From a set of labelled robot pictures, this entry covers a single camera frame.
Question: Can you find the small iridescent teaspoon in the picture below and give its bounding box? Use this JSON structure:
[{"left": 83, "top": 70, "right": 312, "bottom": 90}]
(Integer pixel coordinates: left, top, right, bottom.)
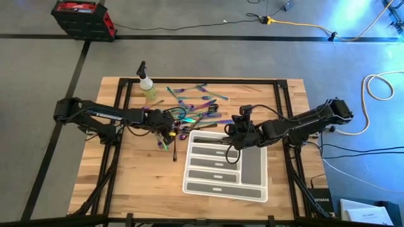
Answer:
[{"left": 141, "top": 100, "right": 165, "bottom": 111}]

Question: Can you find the black power plug block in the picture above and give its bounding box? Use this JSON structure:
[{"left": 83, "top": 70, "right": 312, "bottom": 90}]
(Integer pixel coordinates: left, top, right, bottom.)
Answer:
[{"left": 246, "top": 12, "right": 270, "bottom": 26}]

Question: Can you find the white cutlery tray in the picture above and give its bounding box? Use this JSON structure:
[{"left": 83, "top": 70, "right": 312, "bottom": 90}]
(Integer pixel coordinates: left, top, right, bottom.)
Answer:
[{"left": 182, "top": 129, "right": 269, "bottom": 204}]

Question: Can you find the cream coiled cable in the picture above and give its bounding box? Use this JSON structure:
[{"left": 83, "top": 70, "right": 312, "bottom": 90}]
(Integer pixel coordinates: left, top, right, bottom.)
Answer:
[{"left": 335, "top": 71, "right": 404, "bottom": 136}]

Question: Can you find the thin white cable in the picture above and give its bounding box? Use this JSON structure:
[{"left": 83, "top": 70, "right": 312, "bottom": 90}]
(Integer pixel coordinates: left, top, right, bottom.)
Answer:
[{"left": 322, "top": 157, "right": 404, "bottom": 194}]

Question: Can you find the black network router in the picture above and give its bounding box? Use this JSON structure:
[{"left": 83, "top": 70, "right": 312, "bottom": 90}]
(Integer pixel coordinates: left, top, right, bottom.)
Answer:
[{"left": 307, "top": 188, "right": 335, "bottom": 215}]

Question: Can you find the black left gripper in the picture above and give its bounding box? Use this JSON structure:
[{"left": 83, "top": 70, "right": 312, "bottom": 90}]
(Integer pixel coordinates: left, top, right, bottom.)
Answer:
[{"left": 143, "top": 108, "right": 177, "bottom": 143}]

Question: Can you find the large black spoon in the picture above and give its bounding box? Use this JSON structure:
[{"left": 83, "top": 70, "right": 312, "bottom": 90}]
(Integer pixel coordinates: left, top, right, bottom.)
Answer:
[{"left": 192, "top": 137, "right": 229, "bottom": 144}]

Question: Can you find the spray bottle with yellow liquid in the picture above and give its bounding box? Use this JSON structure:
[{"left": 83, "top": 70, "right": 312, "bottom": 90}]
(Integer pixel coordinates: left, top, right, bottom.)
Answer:
[{"left": 136, "top": 61, "right": 158, "bottom": 102}]

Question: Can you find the white paper booklet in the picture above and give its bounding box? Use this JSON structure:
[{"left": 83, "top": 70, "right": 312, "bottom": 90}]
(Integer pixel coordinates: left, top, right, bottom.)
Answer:
[{"left": 340, "top": 198, "right": 395, "bottom": 226}]

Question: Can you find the black metal stand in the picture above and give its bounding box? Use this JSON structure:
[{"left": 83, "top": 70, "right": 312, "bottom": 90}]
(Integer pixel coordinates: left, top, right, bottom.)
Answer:
[{"left": 381, "top": 0, "right": 404, "bottom": 35}]

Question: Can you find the yellow extension cord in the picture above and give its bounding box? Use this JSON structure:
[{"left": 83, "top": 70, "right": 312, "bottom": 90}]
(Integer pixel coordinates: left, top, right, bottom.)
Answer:
[{"left": 266, "top": 0, "right": 395, "bottom": 42}]

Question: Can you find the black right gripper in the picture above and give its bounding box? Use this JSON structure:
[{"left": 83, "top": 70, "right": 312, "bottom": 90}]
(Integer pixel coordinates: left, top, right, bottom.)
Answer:
[{"left": 222, "top": 105, "right": 257, "bottom": 151}]

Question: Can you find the red and black tool case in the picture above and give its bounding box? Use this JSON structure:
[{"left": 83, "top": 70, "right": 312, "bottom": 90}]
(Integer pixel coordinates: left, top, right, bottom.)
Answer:
[{"left": 50, "top": 0, "right": 118, "bottom": 43}]

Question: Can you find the black power cable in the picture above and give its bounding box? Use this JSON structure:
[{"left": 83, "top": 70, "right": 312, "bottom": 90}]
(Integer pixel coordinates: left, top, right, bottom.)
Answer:
[
  {"left": 323, "top": 151, "right": 404, "bottom": 160},
  {"left": 317, "top": 143, "right": 404, "bottom": 154}
]

